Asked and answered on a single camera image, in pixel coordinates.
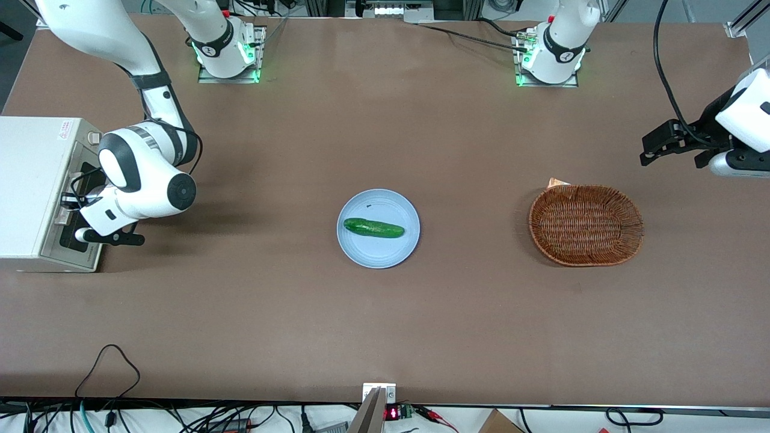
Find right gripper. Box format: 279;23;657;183
60;185;139;237

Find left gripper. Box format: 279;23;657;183
639;67;770;167

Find glass oven door with handle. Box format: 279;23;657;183
40;158;104;270

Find white toaster oven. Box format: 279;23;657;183
0;117;108;274

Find brown wicker basket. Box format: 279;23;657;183
529;184;645;267

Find black power adapter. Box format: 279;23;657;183
206;417;251;433

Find green cucumber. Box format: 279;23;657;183
343;218;405;239

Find light blue plate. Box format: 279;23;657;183
336;189;420;269

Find brown cardboard box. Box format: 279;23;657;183
478;409;525;433

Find red clip leads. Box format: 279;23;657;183
415;405;459;433

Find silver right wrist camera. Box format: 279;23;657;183
75;227;146;247

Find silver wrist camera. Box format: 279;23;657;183
75;227;146;247
695;150;770;179

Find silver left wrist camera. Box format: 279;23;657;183
695;150;770;179

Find black left wrist camera cable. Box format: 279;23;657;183
653;0;713;146

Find aluminium frame profile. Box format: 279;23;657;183
724;0;770;40

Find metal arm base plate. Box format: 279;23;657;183
198;25;267;84
512;30;580;89

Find thin black looped cable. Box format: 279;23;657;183
75;344;141;401

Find short black table cable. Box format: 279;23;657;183
478;18;531;38

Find long black table cable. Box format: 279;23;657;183
416;24;530;54

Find black coiled floor cable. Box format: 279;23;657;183
606;407;664;427

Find aluminium camera mount bar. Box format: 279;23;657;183
347;388;386;433

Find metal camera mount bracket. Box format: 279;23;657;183
362;382;397;405

